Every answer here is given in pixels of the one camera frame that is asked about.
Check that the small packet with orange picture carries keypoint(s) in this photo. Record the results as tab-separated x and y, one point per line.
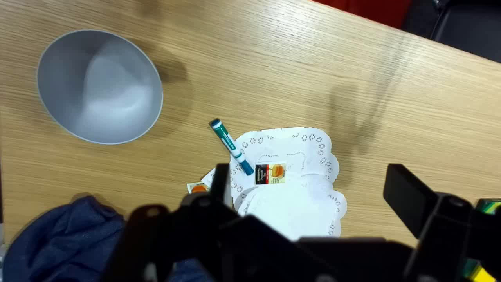
270	174
196	188

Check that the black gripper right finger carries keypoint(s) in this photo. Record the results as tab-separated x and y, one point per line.
412	200

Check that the white paper doily stack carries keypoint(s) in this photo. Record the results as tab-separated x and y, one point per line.
298	197

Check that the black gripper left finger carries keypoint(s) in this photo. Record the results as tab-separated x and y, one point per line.
220	182

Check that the grey bowl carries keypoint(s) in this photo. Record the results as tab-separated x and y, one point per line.
99	86

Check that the dark blue cloth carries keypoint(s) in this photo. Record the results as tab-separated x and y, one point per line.
63	239

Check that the teal marker pen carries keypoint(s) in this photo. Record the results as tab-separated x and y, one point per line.
229	144

